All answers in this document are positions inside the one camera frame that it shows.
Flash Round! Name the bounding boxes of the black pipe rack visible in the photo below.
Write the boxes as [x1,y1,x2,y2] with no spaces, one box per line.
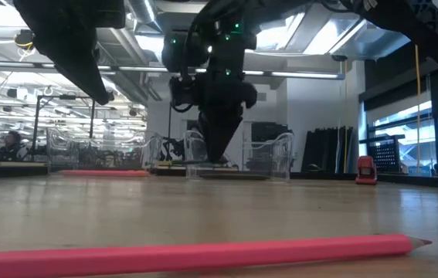
[31,93,97,155]

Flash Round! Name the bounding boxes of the black perforated rack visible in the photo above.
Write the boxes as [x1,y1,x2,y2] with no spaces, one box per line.
[359,134,406,175]

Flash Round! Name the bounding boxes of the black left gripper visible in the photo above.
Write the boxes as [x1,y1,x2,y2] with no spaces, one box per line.
[12,0,127,106]

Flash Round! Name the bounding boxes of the silver ventilation duct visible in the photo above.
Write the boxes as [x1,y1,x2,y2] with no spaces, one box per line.
[124,0,164,34]

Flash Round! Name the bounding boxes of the wooden work table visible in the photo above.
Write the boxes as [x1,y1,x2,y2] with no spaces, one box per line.
[0,161,49,179]

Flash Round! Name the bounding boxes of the pink pencil orange end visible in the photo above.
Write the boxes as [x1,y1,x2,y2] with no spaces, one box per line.
[59,169,151,178]
[0,233,433,278]

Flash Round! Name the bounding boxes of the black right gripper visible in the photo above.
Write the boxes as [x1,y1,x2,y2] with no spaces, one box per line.
[197,72,259,164]

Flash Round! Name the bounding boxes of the black folded panels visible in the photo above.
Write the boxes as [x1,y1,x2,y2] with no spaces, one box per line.
[302,125,355,174]

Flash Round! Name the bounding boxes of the black aluminium table frame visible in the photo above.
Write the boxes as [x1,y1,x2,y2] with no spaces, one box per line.
[290,171,438,191]

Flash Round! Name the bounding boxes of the hanging black cable reel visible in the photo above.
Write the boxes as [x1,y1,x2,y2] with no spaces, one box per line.
[12,29,36,53]

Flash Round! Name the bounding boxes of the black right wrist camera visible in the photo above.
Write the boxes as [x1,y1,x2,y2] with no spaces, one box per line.
[169,75,201,114]

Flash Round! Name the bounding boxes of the yellow hanging cable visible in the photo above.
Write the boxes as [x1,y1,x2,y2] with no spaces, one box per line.
[413,44,423,173]

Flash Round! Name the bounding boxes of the red plastic device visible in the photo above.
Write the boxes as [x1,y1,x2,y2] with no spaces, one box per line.
[355,154,379,186]

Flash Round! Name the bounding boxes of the long ceiling light bar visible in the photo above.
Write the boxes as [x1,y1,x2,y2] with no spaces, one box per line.
[0,59,346,81]

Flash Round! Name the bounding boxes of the person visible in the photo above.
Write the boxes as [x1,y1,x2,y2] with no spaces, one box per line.
[0,130,29,162]

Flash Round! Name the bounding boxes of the clear plastic bin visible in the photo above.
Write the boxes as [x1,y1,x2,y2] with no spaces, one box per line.
[182,130,295,182]
[46,127,165,178]

